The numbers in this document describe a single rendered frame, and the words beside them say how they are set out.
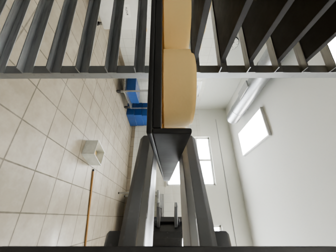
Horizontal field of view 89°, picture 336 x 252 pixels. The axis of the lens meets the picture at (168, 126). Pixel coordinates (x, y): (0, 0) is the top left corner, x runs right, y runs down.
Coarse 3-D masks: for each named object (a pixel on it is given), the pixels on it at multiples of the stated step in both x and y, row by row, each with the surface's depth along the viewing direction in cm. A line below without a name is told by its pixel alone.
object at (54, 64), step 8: (64, 0) 62; (72, 0) 66; (64, 8) 62; (72, 8) 64; (64, 16) 62; (72, 16) 63; (64, 24) 62; (56, 32) 58; (64, 32) 60; (56, 40) 58; (64, 40) 59; (56, 48) 58; (64, 48) 58; (48, 56) 54; (56, 56) 57; (48, 64) 54; (56, 64) 56; (56, 72) 55
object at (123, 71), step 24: (48, 72) 55; (72, 72) 55; (96, 72) 55; (120, 72) 55; (144, 72) 55; (216, 72) 56; (240, 72) 56; (264, 72) 56; (288, 72) 56; (312, 72) 56
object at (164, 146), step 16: (160, 0) 8; (160, 16) 7; (160, 32) 7; (160, 48) 7; (160, 64) 6; (160, 80) 6; (160, 96) 6; (160, 112) 6; (160, 128) 6; (176, 128) 6; (160, 144) 7; (176, 144) 7; (160, 160) 11; (176, 160) 11
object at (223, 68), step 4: (212, 0) 63; (212, 4) 62; (212, 8) 62; (212, 12) 62; (212, 16) 62; (212, 20) 62; (212, 24) 62; (216, 32) 58; (216, 36) 57; (216, 40) 57; (216, 44) 57; (216, 48) 57; (216, 52) 58; (216, 56) 58; (220, 60) 54; (220, 64) 53; (224, 64) 56; (220, 68) 54; (224, 68) 56; (220, 72) 56; (224, 72) 56
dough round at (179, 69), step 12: (168, 60) 9; (180, 60) 9; (192, 60) 10; (168, 72) 9; (180, 72) 9; (192, 72) 9; (168, 84) 9; (180, 84) 9; (192, 84) 9; (168, 96) 9; (180, 96) 9; (192, 96) 9; (168, 108) 9; (180, 108) 9; (192, 108) 10; (168, 120) 10; (180, 120) 10; (192, 120) 10
